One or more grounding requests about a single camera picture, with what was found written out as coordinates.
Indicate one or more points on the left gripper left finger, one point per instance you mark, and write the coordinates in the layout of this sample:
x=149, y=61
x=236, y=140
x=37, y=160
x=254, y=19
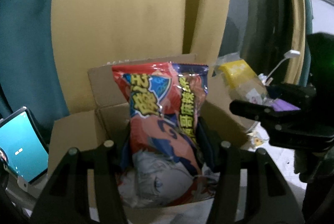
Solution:
x=125, y=149

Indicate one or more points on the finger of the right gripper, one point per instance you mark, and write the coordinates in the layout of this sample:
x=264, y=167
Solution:
x=259, y=113
x=290, y=92

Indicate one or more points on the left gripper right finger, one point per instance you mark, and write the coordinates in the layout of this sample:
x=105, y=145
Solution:
x=209, y=144

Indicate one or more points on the red yellow snack bag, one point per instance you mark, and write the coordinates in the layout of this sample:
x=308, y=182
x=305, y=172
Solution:
x=165, y=99

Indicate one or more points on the yellow orange cake packet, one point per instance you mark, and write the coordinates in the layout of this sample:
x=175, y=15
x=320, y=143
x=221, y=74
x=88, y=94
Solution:
x=242, y=82

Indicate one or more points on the purple folded cloth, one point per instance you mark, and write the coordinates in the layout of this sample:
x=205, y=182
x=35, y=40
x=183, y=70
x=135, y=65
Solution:
x=280, y=105

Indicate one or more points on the teal curtain right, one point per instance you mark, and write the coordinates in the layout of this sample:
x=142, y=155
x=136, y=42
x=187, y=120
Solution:
x=307, y=56

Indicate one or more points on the teal curtain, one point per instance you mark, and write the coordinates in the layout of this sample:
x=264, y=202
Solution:
x=28, y=71
x=307, y=56

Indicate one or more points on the small duck print packet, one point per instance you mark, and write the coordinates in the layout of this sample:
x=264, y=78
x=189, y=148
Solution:
x=256, y=140

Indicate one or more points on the brown cardboard box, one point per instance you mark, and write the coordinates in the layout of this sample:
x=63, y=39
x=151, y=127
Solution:
x=88, y=130

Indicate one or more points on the yellow curtain right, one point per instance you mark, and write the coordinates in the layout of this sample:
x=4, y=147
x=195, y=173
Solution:
x=294, y=69

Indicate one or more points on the yellow curtain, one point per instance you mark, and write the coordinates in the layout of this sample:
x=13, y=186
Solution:
x=294, y=69
x=91, y=33

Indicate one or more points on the tablet with teal screen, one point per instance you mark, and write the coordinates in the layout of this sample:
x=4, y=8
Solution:
x=22, y=146

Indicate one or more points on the teal curtain left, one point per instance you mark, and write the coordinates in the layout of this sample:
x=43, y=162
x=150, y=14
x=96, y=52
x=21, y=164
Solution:
x=28, y=71

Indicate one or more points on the yellow curtain left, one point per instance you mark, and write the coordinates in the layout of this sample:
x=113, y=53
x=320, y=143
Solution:
x=91, y=33

